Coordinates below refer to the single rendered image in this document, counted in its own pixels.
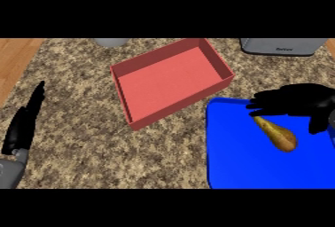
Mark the blue tray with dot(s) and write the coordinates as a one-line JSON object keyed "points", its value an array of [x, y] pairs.
{"points": [[262, 159]]}

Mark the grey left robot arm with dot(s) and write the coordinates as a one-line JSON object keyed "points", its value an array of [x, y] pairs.
{"points": [[11, 171]]}

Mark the yellow-brown pear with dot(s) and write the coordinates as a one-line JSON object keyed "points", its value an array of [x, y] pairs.
{"points": [[279, 136]]}

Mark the pale grey round container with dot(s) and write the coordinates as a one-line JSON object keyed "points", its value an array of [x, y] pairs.
{"points": [[111, 42]]}

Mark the red cardboard box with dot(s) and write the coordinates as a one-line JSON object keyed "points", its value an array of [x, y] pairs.
{"points": [[171, 79]]}

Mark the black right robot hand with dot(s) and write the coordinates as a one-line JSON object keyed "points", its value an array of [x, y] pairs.
{"points": [[297, 100]]}

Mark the grey appliance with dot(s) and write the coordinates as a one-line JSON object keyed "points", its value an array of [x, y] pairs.
{"points": [[284, 45]]}

